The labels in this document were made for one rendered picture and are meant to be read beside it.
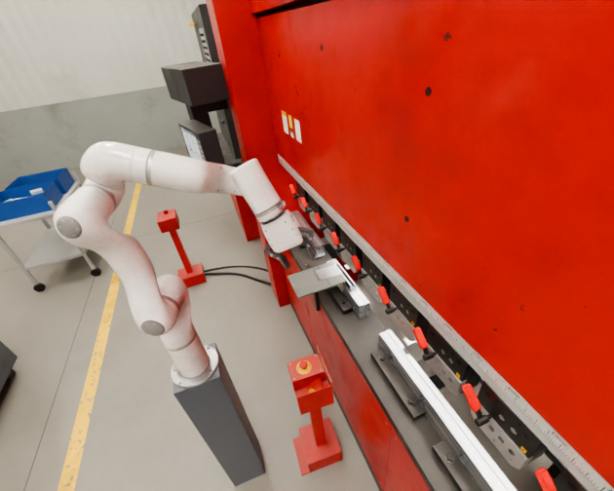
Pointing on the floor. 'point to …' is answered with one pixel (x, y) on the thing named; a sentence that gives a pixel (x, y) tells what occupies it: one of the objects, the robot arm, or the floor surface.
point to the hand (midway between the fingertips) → (299, 260)
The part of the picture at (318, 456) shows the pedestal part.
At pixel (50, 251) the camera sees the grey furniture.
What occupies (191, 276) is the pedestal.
